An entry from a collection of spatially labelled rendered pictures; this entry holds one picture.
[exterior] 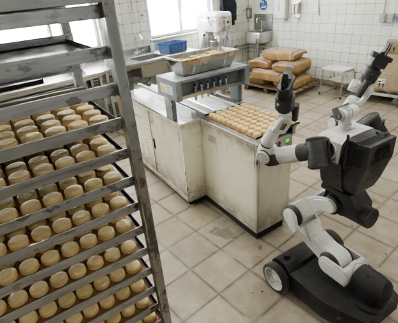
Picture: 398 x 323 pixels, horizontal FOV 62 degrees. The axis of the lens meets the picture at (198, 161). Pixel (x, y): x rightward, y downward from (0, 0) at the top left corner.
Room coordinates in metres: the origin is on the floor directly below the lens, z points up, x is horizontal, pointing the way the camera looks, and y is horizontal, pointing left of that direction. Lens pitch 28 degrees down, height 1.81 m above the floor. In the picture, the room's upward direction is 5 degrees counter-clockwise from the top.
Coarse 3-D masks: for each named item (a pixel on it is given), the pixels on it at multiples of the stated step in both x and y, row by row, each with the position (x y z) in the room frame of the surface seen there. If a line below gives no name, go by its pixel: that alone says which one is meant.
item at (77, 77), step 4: (60, 24) 1.19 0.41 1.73; (64, 24) 1.20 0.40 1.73; (68, 24) 1.20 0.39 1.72; (60, 28) 1.21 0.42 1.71; (64, 28) 1.20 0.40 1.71; (68, 28) 1.20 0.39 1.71; (64, 32) 1.19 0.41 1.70; (68, 32) 1.20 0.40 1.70; (72, 72) 1.20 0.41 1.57; (76, 72) 1.20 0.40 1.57; (80, 72) 1.20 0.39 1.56; (72, 76) 1.21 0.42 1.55; (76, 76) 1.20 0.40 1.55; (80, 76) 1.20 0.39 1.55; (76, 80) 1.19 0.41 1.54; (80, 80) 1.20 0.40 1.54; (76, 84) 1.19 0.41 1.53; (80, 84) 1.20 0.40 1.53; (84, 84) 1.21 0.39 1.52
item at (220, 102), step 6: (198, 96) 3.13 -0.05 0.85; (204, 96) 3.03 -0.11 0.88; (210, 96) 2.95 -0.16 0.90; (210, 102) 2.96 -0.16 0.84; (216, 102) 2.88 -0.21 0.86; (222, 102) 2.79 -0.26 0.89; (228, 102) 2.74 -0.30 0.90; (294, 126) 2.09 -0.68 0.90; (288, 132) 2.13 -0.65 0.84; (294, 132) 2.10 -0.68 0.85
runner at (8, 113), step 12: (108, 84) 0.83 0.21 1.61; (60, 96) 0.76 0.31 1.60; (72, 96) 0.78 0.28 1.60; (84, 96) 0.79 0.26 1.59; (96, 96) 0.81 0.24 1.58; (108, 96) 0.82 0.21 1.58; (0, 108) 0.70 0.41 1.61; (12, 108) 0.71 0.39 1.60; (24, 108) 0.72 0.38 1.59; (36, 108) 0.73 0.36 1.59; (48, 108) 0.75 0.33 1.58; (0, 120) 0.69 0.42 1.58
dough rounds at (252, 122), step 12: (228, 108) 2.52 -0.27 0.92; (240, 108) 2.49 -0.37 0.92; (252, 108) 2.47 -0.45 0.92; (216, 120) 2.32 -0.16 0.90; (228, 120) 2.25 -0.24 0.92; (240, 120) 2.23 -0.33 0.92; (252, 120) 2.21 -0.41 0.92; (264, 120) 2.19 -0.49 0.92; (276, 120) 2.17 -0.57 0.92; (252, 132) 2.01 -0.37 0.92; (264, 132) 2.00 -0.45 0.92
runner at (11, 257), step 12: (132, 204) 0.82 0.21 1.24; (108, 216) 0.78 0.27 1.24; (120, 216) 0.80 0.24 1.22; (72, 228) 0.73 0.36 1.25; (84, 228) 0.75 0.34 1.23; (48, 240) 0.70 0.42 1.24; (60, 240) 0.71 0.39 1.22; (12, 252) 0.65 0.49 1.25; (24, 252) 0.67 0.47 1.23; (36, 252) 0.68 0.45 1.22; (0, 264) 0.64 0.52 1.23
